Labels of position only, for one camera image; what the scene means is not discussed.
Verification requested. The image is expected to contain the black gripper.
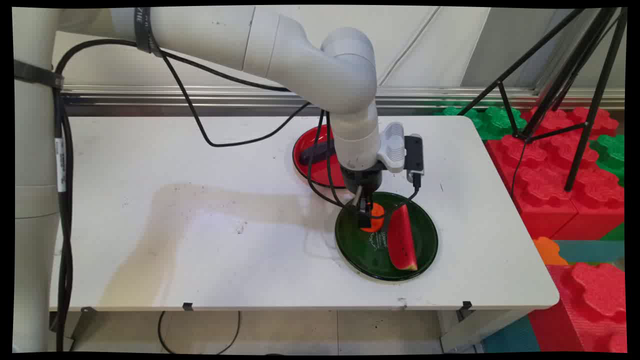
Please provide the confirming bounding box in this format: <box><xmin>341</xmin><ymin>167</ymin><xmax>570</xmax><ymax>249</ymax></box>
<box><xmin>342</xmin><ymin>167</ymin><xmax>385</xmax><ymax>231</ymax></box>

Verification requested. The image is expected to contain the orange toy fruit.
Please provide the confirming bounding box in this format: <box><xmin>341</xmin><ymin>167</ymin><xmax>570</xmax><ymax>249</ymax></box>
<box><xmin>360</xmin><ymin>202</ymin><xmax>386</xmax><ymax>234</ymax></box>

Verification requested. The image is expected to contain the purple toy eggplant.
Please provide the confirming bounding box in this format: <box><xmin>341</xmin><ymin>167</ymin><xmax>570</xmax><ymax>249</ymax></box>
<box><xmin>299</xmin><ymin>139</ymin><xmax>337</xmax><ymax>164</ymax></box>

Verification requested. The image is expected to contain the dark green plate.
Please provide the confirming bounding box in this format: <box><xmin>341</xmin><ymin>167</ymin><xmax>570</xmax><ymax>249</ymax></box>
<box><xmin>334</xmin><ymin>191</ymin><xmax>440</xmax><ymax>282</ymax></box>

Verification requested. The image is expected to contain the toy watermelon slice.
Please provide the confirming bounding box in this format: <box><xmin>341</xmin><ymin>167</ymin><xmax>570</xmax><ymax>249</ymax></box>
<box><xmin>387</xmin><ymin>203</ymin><xmax>419</xmax><ymax>272</ymax></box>

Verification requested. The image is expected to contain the red plate with black rim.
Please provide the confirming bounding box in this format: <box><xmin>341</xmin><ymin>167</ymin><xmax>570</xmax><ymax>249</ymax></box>
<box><xmin>292</xmin><ymin>123</ymin><xmax>352</xmax><ymax>190</ymax></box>

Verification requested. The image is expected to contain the green foam block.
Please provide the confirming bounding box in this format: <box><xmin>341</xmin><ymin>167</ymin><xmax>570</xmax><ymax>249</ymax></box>
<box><xmin>589</xmin><ymin>133</ymin><xmax>626</xmax><ymax>187</ymax></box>
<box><xmin>434</xmin><ymin>104</ymin><xmax>529</xmax><ymax>141</ymax></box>

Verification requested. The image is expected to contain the orange foam block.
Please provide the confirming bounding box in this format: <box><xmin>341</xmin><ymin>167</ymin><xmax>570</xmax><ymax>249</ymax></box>
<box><xmin>532</xmin><ymin>236</ymin><xmax>569</xmax><ymax>266</ymax></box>

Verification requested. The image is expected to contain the teal foam mat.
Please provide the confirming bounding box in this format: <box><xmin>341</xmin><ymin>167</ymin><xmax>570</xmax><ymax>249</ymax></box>
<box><xmin>481</xmin><ymin>314</ymin><xmax>542</xmax><ymax>354</ymax></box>

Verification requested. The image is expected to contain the teal foam block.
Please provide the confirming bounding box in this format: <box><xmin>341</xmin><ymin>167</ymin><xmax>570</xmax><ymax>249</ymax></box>
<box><xmin>552</xmin><ymin>239</ymin><xmax>626</xmax><ymax>265</ymax></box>

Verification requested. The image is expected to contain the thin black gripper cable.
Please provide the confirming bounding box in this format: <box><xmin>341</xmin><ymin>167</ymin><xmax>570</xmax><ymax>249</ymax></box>
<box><xmin>306</xmin><ymin>111</ymin><xmax>347</xmax><ymax>208</ymax></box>
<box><xmin>325</xmin><ymin>111</ymin><xmax>348</xmax><ymax>207</ymax></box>

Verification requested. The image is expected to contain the black camera usb cable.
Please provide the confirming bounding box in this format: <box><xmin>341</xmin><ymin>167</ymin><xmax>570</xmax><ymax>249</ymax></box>
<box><xmin>381</xmin><ymin>171</ymin><xmax>425</xmax><ymax>237</ymax></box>

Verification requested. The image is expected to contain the grey finned camera mount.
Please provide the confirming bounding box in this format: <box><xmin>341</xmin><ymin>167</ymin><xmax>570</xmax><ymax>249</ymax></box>
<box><xmin>376</xmin><ymin>121</ymin><xmax>406</xmax><ymax>174</ymax></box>

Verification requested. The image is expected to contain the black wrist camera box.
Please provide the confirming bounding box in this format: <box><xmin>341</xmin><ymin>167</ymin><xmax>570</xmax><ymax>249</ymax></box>
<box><xmin>403</xmin><ymin>134</ymin><xmax>425</xmax><ymax>176</ymax></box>

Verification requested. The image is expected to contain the thin black tripod cable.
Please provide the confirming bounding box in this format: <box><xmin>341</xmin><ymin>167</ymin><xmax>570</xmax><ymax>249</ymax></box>
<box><xmin>509</xmin><ymin>139</ymin><xmax>528</xmax><ymax>202</ymax></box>

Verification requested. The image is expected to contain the grey metal table frame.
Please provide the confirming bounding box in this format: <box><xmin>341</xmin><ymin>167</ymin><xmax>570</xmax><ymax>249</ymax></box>
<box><xmin>439</xmin><ymin>308</ymin><xmax>533</xmax><ymax>353</ymax></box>

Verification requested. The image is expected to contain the thin black looping cable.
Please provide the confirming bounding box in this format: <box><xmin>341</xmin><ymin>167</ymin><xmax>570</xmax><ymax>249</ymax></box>
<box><xmin>158</xmin><ymin>49</ymin><xmax>312</xmax><ymax>149</ymax></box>

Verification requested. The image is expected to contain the thin black straight cable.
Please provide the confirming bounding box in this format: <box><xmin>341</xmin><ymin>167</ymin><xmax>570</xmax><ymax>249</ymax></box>
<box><xmin>160</xmin><ymin>50</ymin><xmax>292</xmax><ymax>94</ymax></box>

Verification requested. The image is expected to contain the aluminium wall rail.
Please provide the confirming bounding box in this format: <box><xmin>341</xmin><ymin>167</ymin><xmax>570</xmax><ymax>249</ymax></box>
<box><xmin>60</xmin><ymin>85</ymin><xmax>626</xmax><ymax>113</ymax></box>

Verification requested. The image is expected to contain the black floor cable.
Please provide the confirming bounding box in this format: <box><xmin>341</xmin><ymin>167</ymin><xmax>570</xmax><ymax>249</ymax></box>
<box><xmin>157</xmin><ymin>310</ymin><xmax>242</xmax><ymax>356</ymax></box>

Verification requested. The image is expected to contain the black camera tripod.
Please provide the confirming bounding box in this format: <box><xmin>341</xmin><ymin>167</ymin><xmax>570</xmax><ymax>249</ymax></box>
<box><xmin>457</xmin><ymin>7</ymin><xmax>629</xmax><ymax>194</ymax></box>

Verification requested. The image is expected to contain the black velcro strap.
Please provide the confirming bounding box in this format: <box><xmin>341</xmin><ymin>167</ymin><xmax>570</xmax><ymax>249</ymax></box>
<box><xmin>13</xmin><ymin>59</ymin><xmax>65</xmax><ymax>91</ymax></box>
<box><xmin>133</xmin><ymin>7</ymin><xmax>164</xmax><ymax>58</ymax></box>

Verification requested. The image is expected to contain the thick black cable bundle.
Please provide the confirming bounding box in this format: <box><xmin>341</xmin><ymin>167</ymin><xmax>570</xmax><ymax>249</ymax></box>
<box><xmin>50</xmin><ymin>39</ymin><xmax>142</xmax><ymax>353</ymax></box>

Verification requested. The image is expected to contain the white cable label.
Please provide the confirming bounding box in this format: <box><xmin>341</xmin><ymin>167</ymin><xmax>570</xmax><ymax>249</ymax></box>
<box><xmin>54</xmin><ymin>137</ymin><xmax>68</xmax><ymax>194</ymax></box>

